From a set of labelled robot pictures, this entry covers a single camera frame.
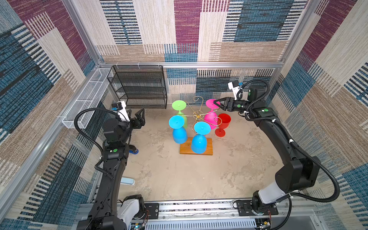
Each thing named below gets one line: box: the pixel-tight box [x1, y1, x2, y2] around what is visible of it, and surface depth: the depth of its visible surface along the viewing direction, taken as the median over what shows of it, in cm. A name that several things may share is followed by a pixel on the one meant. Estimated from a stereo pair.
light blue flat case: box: [120, 177, 136, 186], surface depth 82 cm
